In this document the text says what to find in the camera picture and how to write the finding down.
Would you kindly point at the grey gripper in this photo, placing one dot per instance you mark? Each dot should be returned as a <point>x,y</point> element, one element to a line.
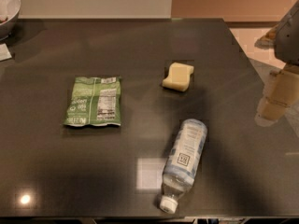
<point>288,39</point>

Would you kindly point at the clear blue-labelled plastic bottle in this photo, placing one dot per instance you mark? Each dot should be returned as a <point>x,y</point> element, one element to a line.
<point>181,167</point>

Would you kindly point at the yellow sponge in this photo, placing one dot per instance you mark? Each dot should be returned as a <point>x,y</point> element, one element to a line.
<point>178,77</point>

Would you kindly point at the green snack bag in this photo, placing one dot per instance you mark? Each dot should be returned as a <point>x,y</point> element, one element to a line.
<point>95,101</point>

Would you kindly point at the white paper card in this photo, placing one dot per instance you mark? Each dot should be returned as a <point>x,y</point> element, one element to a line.
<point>4,52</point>

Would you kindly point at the grey metal bowl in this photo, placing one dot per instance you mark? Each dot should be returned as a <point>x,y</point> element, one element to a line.
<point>9,13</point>

